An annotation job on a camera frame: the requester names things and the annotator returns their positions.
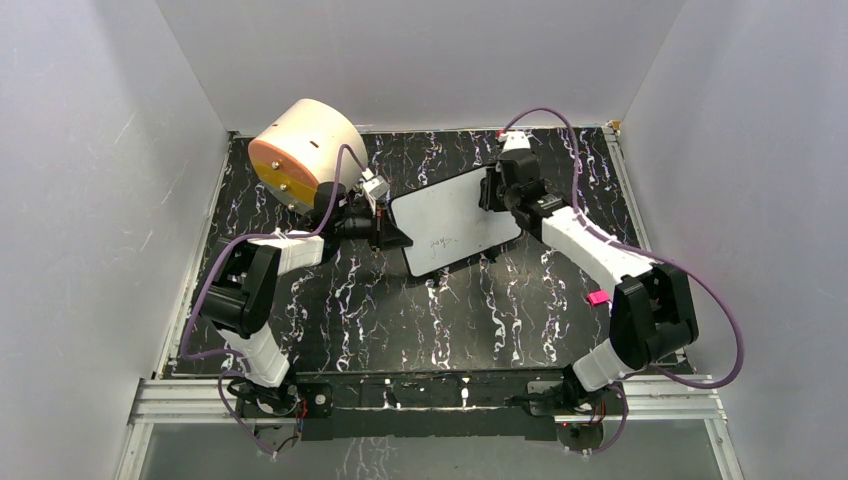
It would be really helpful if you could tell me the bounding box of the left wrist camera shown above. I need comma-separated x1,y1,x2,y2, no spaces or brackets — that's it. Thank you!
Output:
362,175,390,202

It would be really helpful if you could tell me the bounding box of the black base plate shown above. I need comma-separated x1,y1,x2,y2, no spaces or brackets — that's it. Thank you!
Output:
231,367,627,444

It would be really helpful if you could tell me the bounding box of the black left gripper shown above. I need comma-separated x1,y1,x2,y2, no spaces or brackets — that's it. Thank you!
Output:
336,203,414,256

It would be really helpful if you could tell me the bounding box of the small white whiteboard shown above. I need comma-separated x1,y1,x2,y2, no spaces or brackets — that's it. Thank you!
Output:
389,167,522,277

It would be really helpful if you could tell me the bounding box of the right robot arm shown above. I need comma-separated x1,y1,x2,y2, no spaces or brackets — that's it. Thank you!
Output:
479,147,699,414

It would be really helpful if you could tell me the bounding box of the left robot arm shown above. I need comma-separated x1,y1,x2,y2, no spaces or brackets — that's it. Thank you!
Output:
193,178,413,416

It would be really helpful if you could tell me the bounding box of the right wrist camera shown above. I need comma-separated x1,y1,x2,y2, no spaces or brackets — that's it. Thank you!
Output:
497,131,531,153

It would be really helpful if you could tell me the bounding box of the aluminium frame rail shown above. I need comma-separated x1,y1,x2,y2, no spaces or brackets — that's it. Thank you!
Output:
117,369,742,479

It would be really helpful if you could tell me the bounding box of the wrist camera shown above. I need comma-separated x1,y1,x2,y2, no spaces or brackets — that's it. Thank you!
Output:
497,131,531,153
362,175,390,202

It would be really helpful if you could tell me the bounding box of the cream round drawer box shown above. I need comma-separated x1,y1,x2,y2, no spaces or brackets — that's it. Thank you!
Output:
248,99,368,214

